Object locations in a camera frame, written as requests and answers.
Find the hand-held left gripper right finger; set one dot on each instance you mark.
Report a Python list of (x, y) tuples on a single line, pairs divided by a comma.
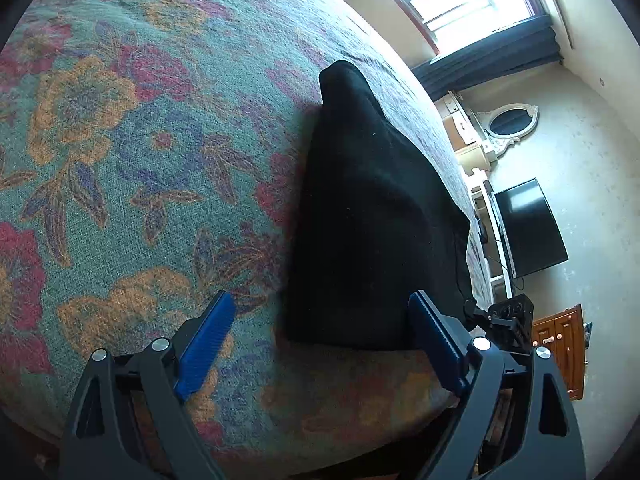
[(437, 345)]

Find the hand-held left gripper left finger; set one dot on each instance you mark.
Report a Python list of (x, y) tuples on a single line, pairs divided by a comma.
[(207, 345)]

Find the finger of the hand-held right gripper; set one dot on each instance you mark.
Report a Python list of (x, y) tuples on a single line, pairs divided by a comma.
[(475, 312)]

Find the black pants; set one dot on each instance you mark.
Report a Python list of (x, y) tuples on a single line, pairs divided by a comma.
[(375, 210)]

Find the white television stand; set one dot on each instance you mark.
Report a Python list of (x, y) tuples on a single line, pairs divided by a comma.
[(502, 280)]

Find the brown wooden cabinet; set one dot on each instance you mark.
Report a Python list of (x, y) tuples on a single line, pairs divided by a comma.
[(565, 350)]

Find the teal box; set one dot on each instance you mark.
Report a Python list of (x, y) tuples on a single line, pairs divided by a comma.
[(587, 334)]

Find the small black device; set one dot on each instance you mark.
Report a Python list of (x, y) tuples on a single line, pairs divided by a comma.
[(483, 230)]

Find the black flat television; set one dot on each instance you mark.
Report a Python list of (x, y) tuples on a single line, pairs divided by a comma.
[(530, 230)]

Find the cream vanity dresser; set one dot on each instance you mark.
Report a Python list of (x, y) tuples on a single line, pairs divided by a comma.
[(462, 130)]

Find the oval white-framed mirror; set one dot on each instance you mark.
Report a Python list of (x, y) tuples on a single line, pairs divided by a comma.
[(507, 122)]

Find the floral bed blanket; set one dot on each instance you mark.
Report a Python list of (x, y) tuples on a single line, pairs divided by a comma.
[(125, 135)]

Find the dark blue curtain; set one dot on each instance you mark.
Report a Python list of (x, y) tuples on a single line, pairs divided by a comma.
[(500, 55)]

